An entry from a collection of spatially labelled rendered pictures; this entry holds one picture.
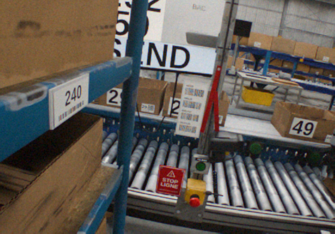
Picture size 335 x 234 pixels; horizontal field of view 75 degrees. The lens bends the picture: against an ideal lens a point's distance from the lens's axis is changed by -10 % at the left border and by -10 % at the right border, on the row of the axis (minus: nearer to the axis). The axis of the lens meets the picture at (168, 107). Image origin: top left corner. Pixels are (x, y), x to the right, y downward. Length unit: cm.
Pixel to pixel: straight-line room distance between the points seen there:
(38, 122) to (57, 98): 2
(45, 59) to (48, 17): 4
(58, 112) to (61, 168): 13
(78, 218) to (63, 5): 26
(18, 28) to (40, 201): 17
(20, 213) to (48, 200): 5
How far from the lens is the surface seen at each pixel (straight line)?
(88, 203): 38
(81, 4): 27
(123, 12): 85
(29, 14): 21
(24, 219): 27
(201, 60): 91
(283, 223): 115
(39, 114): 17
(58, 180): 31
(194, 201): 88
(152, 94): 146
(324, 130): 171
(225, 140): 81
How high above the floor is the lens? 139
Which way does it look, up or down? 17 degrees down
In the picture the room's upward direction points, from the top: 9 degrees clockwise
